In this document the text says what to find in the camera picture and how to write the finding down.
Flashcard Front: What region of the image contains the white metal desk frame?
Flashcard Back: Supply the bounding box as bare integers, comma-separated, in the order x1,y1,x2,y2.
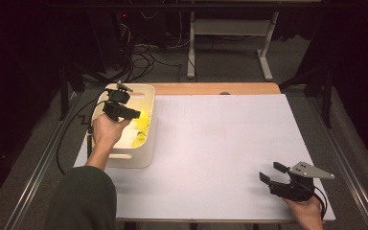
186,11,281,82

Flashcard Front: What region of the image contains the white plastic bin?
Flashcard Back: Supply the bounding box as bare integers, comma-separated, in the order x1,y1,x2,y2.
84,83,158,170

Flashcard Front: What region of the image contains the black metal stand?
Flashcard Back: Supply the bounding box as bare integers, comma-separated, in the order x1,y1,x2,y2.
57,61,109,122
279,61,334,129

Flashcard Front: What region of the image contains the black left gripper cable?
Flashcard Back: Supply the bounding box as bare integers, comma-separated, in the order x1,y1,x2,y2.
56,89,109,176

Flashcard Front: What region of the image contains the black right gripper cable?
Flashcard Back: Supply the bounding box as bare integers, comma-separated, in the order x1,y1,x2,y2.
312,186,329,221

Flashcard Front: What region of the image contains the person's left hand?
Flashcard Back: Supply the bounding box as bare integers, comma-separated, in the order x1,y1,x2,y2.
91,113,131,151

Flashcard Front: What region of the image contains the dark computer case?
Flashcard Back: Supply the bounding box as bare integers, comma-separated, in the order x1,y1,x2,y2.
89,9,135,70

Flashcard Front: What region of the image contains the tangle of floor cables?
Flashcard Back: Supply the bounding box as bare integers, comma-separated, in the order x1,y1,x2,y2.
114,9,199,84

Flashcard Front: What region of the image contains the metal floor rail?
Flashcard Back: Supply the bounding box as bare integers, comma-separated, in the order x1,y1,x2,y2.
305,94,368,230
3,90,84,230

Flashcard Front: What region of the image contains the person's right hand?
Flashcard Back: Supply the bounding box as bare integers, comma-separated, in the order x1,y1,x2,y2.
282,195,324,230

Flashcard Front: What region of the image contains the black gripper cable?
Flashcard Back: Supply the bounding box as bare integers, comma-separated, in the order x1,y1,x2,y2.
56,89,109,176
312,186,329,221

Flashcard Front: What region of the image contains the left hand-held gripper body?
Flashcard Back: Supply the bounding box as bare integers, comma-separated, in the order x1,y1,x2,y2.
102,80,134,123

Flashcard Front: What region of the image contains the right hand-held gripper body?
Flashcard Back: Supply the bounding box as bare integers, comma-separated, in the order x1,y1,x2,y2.
267,161,335,203

